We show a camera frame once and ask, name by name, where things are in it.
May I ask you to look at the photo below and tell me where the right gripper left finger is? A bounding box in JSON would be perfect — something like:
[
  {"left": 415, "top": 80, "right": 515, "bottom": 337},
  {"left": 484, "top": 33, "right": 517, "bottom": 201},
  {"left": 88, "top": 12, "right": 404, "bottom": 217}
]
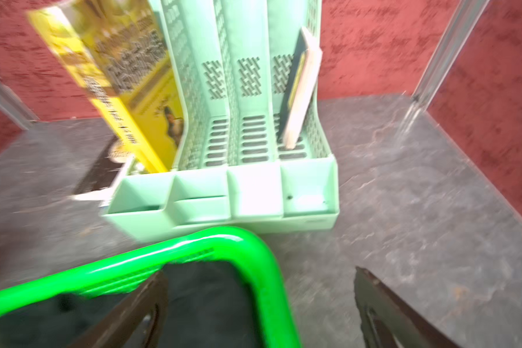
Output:
[{"left": 70, "top": 271, "right": 168, "bottom": 347}]

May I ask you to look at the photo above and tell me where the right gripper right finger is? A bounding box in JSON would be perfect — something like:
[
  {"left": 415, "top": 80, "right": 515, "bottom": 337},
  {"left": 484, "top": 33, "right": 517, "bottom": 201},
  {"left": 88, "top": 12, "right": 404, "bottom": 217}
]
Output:
[{"left": 354, "top": 267, "right": 458, "bottom": 347}]

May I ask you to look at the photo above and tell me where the green plastic basket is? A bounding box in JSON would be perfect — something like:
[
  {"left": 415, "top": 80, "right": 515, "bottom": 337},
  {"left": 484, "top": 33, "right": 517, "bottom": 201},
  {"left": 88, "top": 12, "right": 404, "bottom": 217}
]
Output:
[{"left": 0, "top": 226, "right": 302, "bottom": 347}]

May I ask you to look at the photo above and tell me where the black t-shirt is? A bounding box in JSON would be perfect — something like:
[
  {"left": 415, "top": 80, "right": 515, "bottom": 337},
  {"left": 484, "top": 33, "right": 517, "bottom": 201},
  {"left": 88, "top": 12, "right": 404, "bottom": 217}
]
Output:
[{"left": 0, "top": 261, "right": 265, "bottom": 347}]

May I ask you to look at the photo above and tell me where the pencil box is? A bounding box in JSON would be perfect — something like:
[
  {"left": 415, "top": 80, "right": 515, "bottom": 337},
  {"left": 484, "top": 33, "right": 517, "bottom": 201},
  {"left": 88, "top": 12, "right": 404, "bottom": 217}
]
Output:
[{"left": 70, "top": 155, "right": 135, "bottom": 207}]

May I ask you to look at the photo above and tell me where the black moon book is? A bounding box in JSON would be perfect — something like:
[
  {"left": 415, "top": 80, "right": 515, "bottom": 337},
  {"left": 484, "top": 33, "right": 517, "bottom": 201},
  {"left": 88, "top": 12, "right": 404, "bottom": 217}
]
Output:
[{"left": 71, "top": 136, "right": 132, "bottom": 201}]

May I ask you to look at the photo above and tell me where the mint green file organizer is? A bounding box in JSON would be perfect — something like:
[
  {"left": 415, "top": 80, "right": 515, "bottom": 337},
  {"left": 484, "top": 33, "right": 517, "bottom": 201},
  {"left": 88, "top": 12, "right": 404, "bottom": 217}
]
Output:
[{"left": 102, "top": 1, "right": 339, "bottom": 242}]

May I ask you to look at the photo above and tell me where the dark green notebook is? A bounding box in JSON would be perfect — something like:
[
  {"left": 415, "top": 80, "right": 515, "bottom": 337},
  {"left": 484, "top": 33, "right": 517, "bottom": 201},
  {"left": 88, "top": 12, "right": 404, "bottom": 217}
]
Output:
[{"left": 277, "top": 27, "right": 323, "bottom": 150}]

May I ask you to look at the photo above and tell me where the left corner metal profile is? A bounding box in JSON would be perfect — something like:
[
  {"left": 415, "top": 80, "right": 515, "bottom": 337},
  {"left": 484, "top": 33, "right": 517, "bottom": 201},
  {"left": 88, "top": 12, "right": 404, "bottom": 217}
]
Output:
[{"left": 0, "top": 81, "right": 39, "bottom": 130}]

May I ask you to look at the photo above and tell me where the corner metal profile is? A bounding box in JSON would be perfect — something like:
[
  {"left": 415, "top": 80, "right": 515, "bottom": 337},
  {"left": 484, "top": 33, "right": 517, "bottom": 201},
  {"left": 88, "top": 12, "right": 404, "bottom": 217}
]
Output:
[
  {"left": 0, "top": 81, "right": 39, "bottom": 130},
  {"left": 394, "top": 0, "right": 490, "bottom": 144}
]

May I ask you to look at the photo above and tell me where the yellow book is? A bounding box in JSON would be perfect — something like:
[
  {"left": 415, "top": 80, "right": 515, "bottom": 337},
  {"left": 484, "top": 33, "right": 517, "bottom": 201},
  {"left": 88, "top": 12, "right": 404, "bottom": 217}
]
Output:
[{"left": 28, "top": 1, "right": 184, "bottom": 173}]

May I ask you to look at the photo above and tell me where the right corner metal profile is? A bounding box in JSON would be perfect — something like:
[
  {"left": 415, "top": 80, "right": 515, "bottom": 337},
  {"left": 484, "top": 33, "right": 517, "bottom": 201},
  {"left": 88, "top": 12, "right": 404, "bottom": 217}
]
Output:
[{"left": 394, "top": 0, "right": 490, "bottom": 144}]

